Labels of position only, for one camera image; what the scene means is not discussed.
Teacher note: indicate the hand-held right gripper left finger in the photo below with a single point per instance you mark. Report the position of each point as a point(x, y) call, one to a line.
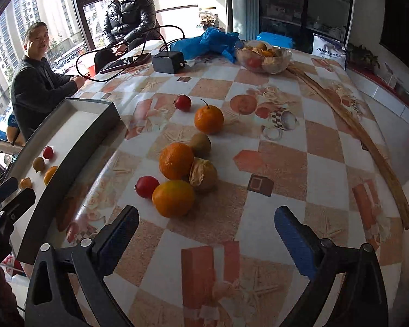
point(117, 242)

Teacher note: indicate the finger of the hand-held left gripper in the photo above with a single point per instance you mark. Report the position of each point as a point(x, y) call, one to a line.
point(20, 200)
point(3, 188)

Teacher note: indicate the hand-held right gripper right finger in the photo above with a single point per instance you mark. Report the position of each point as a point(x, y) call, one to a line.
point(293, 242)

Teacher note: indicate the tan papery husked physalis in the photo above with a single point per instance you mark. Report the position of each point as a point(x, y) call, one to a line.
point(25, 183)
point(202, 173)
point(271, 63)

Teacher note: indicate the smooth orange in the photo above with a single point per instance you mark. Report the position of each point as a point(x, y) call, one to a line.
point(176, 161)
point(50, 175)
point(267, 53)
point(173, 198)

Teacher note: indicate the red tomato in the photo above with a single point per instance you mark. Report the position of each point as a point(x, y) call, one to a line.
point(146, 186)
point(183, 103)
point(48, 152)
point(254, 63)

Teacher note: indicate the white tray with grey rim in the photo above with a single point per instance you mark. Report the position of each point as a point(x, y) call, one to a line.
point(71, 133)

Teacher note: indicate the orange mandarin with stem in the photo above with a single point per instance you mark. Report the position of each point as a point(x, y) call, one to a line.
point(209, 119)

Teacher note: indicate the person's left forearm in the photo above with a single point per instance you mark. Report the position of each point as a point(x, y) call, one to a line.
point(0, 299)

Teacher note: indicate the long wooden strip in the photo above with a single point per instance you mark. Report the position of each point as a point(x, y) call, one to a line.
point(361, 133)

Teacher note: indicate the dark phone on table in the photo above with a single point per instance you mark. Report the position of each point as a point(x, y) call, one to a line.
point(122, 63)

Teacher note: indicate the white television stand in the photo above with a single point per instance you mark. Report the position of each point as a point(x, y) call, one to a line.
point(378, 88)

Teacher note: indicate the glass bowl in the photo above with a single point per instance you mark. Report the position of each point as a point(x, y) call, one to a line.
point(283, 59)

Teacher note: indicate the grey black power adapter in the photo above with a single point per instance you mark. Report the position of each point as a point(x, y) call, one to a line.
point(167, 62)

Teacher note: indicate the white bag with blue print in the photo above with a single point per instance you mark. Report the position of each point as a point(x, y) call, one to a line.
point(329, 49)

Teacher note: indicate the green potted plant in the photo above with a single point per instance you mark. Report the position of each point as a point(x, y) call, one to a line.
point(361, 56)

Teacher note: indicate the yellow brown round pear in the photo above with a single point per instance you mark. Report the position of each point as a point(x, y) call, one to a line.
point(260, 45)

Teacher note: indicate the blue plastic crate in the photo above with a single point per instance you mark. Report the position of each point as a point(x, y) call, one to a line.
point(274, 39)

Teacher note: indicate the blue plastic bag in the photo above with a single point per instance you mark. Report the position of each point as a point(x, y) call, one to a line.
point(208, 44)

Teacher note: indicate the glass door cabinet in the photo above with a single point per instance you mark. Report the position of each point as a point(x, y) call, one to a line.
point(303, 3)

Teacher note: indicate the grey blue curtain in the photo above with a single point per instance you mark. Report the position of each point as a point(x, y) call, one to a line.
point(245, 3)

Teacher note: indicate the black wall television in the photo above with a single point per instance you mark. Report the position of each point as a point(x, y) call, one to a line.
point(402, 17)

